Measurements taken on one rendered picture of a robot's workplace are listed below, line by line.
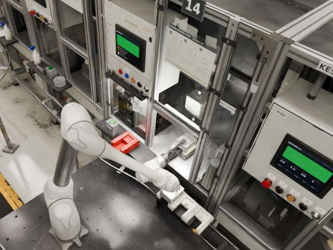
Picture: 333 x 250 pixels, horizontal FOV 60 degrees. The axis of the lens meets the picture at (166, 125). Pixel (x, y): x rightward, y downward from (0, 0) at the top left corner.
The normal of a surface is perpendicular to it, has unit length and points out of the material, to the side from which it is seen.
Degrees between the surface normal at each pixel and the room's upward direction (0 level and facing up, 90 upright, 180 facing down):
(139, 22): 90
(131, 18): 90
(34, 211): 0
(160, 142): 0
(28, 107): 0
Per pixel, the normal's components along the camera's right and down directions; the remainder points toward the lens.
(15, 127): 0.10, -0.71
